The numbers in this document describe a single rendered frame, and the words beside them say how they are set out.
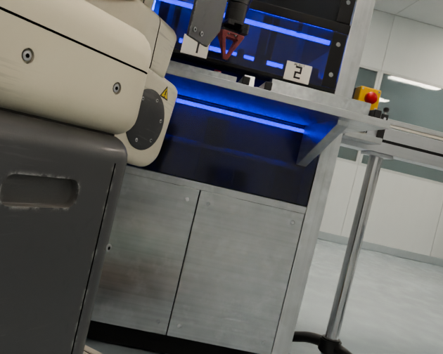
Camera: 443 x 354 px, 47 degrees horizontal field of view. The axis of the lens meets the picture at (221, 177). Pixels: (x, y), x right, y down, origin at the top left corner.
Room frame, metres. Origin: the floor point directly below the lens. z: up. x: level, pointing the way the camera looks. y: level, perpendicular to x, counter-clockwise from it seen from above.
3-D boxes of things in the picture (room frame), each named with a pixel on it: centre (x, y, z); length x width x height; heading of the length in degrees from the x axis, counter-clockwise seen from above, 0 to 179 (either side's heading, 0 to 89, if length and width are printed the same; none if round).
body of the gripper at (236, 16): (1.43, 0.07, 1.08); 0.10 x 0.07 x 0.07; 20
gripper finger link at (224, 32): (1.44, 0.07, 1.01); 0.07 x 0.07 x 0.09; 20
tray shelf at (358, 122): (1.48, -0.01, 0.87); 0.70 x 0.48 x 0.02; 96
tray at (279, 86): (1.45, -0.18, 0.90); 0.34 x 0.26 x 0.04; 5
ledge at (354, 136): (1.75, -0.42, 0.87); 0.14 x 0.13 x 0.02; 6
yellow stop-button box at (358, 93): (1.71, -0.41, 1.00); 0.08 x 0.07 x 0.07; 6
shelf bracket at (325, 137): (1.50, -0.26, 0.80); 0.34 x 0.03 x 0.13; 6
